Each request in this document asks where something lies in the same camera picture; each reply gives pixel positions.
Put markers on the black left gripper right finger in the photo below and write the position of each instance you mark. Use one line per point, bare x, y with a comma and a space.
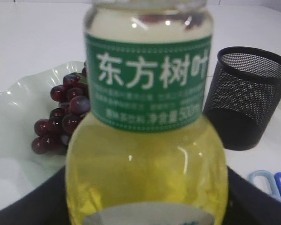
247, 205

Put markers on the black mesh pen holder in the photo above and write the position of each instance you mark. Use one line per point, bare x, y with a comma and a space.
243, 95

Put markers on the pale green wavy glass plate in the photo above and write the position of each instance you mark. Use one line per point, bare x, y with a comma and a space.
21, 105

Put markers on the yellow tea bottle green label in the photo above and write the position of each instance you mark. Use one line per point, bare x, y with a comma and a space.
145, 154

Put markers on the blue scissors with sheath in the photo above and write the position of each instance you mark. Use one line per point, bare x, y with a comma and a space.
273, 180

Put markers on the purple artificial grape bunch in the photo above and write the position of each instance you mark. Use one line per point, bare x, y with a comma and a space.
54, 133

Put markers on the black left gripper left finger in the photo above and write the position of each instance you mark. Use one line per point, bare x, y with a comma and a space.
46, 205

